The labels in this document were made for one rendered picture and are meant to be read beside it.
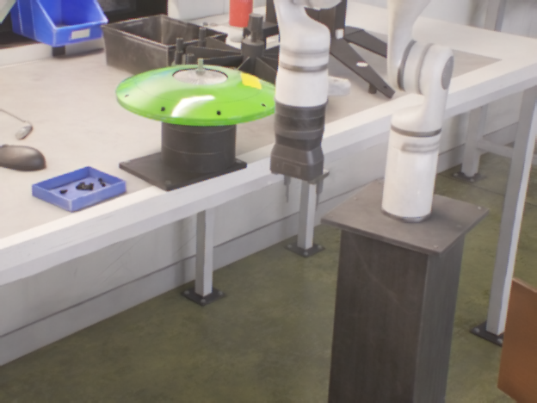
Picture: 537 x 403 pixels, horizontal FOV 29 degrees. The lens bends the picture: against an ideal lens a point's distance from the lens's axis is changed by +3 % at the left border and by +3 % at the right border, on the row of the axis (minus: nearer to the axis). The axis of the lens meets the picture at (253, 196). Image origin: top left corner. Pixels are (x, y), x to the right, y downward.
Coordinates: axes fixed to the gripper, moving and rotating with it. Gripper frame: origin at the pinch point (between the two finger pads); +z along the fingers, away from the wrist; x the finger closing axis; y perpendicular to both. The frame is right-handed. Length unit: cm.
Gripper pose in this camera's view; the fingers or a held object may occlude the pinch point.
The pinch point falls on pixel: (301, 206)
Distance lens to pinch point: 154.5
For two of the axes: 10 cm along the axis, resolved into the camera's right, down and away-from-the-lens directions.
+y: -5.3, 3.1, -7.9
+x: 8.5, 2.5, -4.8
